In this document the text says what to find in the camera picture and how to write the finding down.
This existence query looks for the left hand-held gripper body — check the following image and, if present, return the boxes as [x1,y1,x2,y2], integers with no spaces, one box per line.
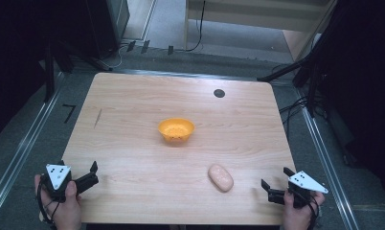
[40,163,100,203]

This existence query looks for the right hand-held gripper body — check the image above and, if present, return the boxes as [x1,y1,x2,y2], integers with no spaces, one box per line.
[267,170,329,210]

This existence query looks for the pale pink oval potato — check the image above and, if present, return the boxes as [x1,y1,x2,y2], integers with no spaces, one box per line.
[207,164,235,194]

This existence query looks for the orange plastic bowl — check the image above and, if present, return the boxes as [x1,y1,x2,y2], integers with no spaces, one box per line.
[157,117,195,144]

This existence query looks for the person's right hand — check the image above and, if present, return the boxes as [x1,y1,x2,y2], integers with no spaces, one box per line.
[282,189,327,230]

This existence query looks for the person's left hand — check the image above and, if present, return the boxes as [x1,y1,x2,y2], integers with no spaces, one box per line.
[34,173,83,230]

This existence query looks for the black angled floor tape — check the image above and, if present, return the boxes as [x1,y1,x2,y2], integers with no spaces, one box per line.
[61,103,78,125]

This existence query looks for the black metal stand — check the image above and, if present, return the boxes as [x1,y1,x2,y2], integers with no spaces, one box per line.
[257,18,338,119]
[41,34,113,104]

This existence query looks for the dark cabinet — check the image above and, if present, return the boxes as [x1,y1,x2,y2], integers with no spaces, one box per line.
[81,0,131,60]

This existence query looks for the white shelf unit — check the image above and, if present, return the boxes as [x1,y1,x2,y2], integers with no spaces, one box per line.
[184,0,338,61]

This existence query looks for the metal floor rail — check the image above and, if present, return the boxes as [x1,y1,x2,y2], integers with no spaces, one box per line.
[112,68,261,82]
[0,72,66,221]
[295,89,361,230]

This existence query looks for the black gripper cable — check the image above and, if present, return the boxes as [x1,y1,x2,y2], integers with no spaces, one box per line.
[304,191,322,230]
[35,178,62,230]

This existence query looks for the black floor cables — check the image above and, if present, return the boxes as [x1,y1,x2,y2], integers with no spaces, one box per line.
[271,63,326,135]

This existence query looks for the white floor cable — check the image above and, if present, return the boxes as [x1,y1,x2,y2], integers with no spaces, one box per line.
[107,43,131,70]

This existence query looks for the black hanging cable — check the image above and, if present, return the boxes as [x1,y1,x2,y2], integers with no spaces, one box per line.
[184,0,207,53]

